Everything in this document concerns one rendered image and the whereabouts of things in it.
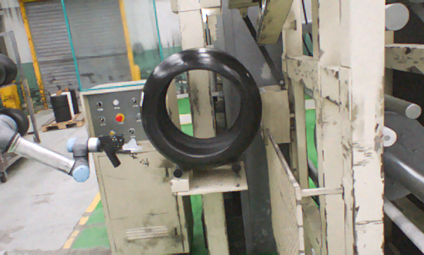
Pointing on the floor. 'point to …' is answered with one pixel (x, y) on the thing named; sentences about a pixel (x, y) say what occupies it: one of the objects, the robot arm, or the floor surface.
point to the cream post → (202, 119)
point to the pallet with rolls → (64, 110)
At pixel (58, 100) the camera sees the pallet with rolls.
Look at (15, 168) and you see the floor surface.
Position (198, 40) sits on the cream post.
